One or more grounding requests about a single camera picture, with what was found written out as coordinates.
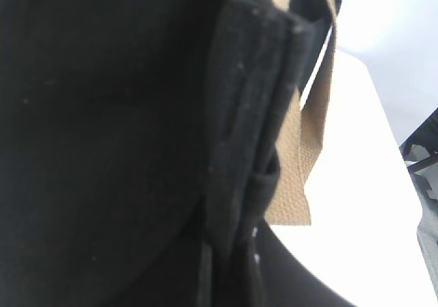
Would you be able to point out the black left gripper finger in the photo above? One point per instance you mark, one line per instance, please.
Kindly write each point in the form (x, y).
(254, 268)

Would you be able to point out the grey robot base part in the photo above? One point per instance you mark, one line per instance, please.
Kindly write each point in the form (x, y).
(419, 152)

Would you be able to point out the black canvas tote bag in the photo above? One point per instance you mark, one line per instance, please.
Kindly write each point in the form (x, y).
(132, 130)

